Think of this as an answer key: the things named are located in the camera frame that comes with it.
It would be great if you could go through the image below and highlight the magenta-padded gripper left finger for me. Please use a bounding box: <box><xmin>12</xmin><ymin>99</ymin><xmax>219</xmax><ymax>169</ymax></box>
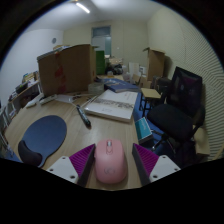
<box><xmin>45</xmin><ymin>143</ymin><xmax>97</xmax><ymax>186</ymax></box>

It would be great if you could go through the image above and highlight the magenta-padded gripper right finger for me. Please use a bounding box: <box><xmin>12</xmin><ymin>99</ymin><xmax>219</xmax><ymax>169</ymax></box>
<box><xmin>131</xmin><ymin>143</ymin><xmax>182</xmax><ymax>186</ymax></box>

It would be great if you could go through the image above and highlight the pink computer mouse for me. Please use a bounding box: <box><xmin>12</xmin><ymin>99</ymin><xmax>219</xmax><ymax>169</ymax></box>
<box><xmin>94</xmin><ymin>138</ymin><xmax>128</xmax><ymax>185</ymax></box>

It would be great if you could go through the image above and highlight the blue mouse pad, black wrist rest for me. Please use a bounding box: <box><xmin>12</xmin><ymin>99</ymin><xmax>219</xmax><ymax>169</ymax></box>
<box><xmin>17</xmin><ymin>114</ymin><xmax>68</xmax><ymax>168</ymax></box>

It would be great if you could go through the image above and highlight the teal box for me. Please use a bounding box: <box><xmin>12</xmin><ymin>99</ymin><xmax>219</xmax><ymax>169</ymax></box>
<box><xmin>134</xmin><ymin>116</ymin><xmax>154</xmax><ymax>145</ymax></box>

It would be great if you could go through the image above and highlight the black office chair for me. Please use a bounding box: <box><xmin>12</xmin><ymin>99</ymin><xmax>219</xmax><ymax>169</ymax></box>
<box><xmin>146</xmin><ymin>65</ymin><xmax>207</xmax><ymax>168</ymax></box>

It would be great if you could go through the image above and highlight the flat brown cardboard piece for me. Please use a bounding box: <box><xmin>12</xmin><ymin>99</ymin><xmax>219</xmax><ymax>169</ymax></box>
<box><xmin>194</xmin><ymin>126</ymin><xmax>211</xmax><ymax>156</ymax></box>

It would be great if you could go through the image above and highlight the black marker pen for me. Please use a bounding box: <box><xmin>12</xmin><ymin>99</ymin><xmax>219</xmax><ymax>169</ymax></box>
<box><xmin>75</xmin><ymin>104</ymin><xmax>92</xmax><ymax>128</ymax></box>

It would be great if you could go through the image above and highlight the small wooden side table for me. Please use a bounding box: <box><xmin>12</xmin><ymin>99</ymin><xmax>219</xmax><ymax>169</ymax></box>
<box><xmin>139</xmin><ymin>87</ymin><xmax>162</xmax><ymax>116</ymax></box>

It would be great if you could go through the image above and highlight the white booklet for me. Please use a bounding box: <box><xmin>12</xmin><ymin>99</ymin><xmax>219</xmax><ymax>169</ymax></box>
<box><xmin>83</xmin><ymin>89</ymin><xmax>139</xmax><ymax>123</ymax></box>

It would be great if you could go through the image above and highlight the blue book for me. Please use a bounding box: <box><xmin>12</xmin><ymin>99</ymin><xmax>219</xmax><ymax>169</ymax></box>
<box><xmin>103</xmin><ymin>78</ymin><xmax>141</xmax><ymax>94</ymax></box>

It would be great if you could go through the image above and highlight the white shelf unit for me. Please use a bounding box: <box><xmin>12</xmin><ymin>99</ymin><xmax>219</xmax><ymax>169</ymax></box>
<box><xmin>0</xmin><ymin>70</ymin><xmax>41</xmax><ymax>158</ymax></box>

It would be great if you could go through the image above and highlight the large brown cardboard box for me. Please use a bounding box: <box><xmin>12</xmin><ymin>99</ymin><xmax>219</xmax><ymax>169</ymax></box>
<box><xmin>37</xmin><ymin>43</ymin><xmax>98</xmax><ymax>98</ymax></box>

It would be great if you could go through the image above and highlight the tall open cardboard box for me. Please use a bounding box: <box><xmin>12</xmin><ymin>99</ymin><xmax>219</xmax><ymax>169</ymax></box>
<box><xmin>143</xmin><ymin>47</ymin><xmax>166</xmax><ymax>82</ymax></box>

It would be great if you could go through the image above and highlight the green cabinet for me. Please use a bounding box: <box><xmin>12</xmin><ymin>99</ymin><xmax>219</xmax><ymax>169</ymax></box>
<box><xmin>95</xmin><ymin>49</ymin><xmax>106</xmax><ymax>76</ymax></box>

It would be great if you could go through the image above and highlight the grey door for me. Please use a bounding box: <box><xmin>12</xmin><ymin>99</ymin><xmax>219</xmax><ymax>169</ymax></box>
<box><xmin>91</xmin><ymin>25</ymin><xmax>112</xmax><ymax>56</ymax></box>

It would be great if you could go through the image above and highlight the ceiling tube light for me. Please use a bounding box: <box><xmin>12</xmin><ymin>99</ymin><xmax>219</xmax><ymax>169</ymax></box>
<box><xmin>75</xmin><ymin>1</ymin><xmax>91</xmax><ymax>14</ymax></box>

